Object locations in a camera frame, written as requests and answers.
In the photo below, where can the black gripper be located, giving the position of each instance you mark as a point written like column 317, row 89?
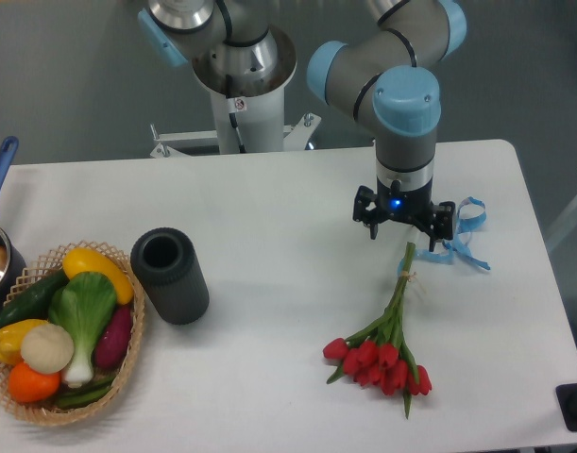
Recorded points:
column 414, row 208

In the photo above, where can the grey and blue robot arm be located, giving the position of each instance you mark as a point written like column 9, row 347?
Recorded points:
column 384, row 84

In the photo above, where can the light blue ribbon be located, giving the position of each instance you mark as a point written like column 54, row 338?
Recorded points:
column 458, row 246

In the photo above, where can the red tulip bouquet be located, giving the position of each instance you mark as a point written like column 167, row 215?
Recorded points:
column 377, row 355

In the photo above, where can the dark grey ribbed vase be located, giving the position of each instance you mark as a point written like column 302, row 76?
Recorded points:
column 165, row 262

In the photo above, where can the black device at table edge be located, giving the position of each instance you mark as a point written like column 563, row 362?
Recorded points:
column 567, row 398

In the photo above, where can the purple sweet potato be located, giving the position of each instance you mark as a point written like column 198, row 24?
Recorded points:
column 112, row 346

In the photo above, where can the green bok choy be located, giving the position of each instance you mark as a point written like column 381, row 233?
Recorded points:
column 83, row 309

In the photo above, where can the woven wicker basket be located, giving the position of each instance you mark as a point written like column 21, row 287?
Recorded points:
column 46, row 413

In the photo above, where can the dark green bean pods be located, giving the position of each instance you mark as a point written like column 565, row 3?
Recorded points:
column 84, row 396

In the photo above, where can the green cucumber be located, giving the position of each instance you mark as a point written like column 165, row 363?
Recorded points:
column 34, row 301

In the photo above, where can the cream white garlic bulb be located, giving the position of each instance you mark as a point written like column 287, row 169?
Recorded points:
column 47, row 348

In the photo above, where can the orange fruit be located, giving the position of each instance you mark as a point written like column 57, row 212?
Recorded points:
column 26, row 385

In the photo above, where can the yellow bell pepper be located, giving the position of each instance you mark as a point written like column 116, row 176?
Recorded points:
column 11, row 338

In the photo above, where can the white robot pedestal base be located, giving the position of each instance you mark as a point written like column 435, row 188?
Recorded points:
column 246, row 85

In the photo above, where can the white frame at right edge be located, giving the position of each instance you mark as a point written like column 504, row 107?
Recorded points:
column 562, row 226

